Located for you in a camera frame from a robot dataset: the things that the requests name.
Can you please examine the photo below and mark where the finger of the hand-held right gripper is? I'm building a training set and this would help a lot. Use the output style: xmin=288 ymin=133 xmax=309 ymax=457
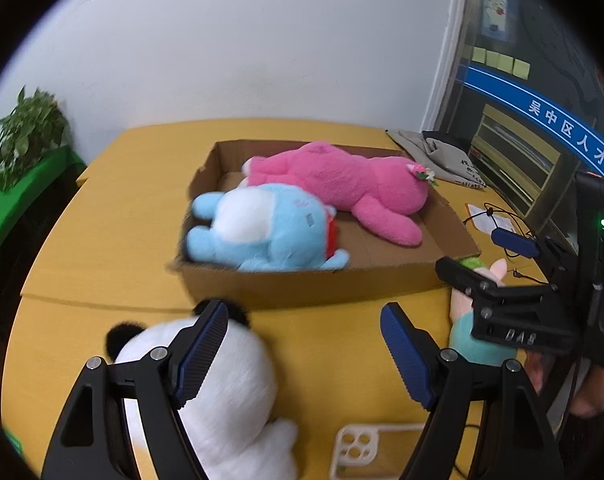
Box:
xmin=435 ymin=256 xmax=558 ymax=311
xmin=491 ymin=227 xmax=580 ymax=286

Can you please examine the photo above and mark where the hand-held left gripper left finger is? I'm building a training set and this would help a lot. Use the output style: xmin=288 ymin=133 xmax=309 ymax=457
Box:
xmin=40 ymin=299 xmax=230 ymax=480

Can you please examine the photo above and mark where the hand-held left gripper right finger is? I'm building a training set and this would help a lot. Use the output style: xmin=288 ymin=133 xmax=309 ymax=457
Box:
xmin=380 ymin=302 xmax=568 ymax=480

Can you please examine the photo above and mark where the panda plush toy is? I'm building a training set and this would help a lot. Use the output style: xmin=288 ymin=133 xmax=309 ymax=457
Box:
xmin=104 ymin=300 xmax=300 ymax=480

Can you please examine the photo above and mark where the pink pig plush toy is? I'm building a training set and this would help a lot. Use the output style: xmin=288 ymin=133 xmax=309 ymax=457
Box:
xmin=447 ymin=255 xmax=520 ymax=366

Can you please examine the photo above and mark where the clear phone case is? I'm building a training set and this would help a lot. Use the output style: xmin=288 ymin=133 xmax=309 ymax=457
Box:
xmin=329 ymin=422 xmax=427 ymax=480

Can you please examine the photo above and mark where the cardboard box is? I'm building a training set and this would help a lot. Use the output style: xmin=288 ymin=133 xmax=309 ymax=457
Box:
xmin=167 ymin=139 xmax=483 ymax=311

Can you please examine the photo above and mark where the person's right hand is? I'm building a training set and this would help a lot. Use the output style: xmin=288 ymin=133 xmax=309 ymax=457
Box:
xmin=569 ymin=291 xmax=604 ymax=417

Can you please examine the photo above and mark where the white paper sheet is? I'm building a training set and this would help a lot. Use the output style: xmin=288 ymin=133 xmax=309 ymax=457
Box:
xmin=464 ymin=202 xmax=528 ymax=233

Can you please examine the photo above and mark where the grey slatted rack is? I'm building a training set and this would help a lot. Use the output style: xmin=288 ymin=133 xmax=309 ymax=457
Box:
xmin=469 ymin=102 xmax=583 ymax=231

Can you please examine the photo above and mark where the grey cloth bag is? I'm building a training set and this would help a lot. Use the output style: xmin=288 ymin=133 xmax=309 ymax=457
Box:
xmin=386 ymin=129 xmax=489 ymax=192

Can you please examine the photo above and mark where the blue and white plush toy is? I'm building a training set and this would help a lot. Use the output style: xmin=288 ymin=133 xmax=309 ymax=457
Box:
xmin=184 ymin=183 xmax=351 ymax=273

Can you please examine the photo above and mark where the blue banner strip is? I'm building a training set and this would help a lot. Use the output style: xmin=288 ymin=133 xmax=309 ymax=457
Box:
xmin=454 ymin=64 xmax=604 ymax=186

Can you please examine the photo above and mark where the cartoon poster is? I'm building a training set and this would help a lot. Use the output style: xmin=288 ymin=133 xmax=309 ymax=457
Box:
xmin=479 ymin=0 xmax=523 ymax=41

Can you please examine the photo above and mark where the green planter ledge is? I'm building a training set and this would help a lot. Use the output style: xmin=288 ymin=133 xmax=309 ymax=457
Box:
xmin=0 ymin=146 xmax=87 ymax=281

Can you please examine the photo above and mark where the green potted plant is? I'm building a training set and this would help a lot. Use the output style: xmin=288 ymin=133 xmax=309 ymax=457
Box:
xmin=0 ymin=86 xmax=72 ymax=193

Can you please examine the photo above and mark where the black cable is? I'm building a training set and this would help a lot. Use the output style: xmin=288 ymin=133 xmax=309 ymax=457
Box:
xmin=512 ymin=269 xmax=550 ymax=285
xmin=462 ymin=203 xmax=538 ymax=241

